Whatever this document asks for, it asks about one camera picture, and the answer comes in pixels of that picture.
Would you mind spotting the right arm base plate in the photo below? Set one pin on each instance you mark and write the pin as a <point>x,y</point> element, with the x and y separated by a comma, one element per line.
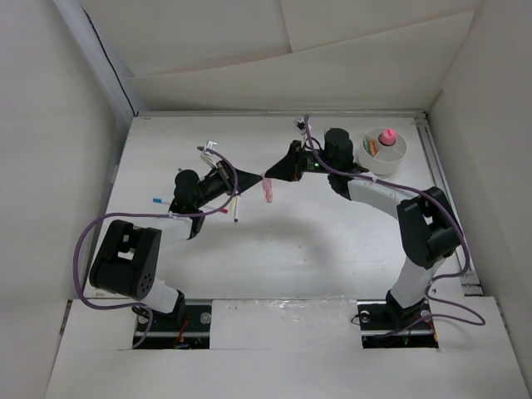
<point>380,329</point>

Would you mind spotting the purple capped white pen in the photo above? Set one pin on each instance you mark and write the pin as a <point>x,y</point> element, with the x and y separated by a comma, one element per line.
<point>236,212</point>

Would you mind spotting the pink capped glue bottle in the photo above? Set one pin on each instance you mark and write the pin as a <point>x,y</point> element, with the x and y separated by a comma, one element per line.
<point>388,137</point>

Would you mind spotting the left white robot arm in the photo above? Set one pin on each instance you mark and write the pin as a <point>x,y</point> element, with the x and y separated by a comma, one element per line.
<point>127,259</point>

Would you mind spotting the white round divided container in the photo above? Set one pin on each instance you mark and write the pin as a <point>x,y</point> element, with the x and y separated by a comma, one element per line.
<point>387,159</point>

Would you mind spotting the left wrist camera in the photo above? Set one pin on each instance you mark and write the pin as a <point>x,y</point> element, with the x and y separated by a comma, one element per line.
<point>206,154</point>

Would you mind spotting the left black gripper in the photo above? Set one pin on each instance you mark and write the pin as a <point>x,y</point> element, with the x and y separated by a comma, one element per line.
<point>225,175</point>

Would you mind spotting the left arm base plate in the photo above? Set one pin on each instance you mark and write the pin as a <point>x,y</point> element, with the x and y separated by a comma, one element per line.
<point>191,333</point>

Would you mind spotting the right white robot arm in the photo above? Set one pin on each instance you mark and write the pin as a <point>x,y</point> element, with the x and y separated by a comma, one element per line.
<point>429,231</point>

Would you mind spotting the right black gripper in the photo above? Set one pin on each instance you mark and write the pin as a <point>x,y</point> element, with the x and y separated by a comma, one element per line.
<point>291,166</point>

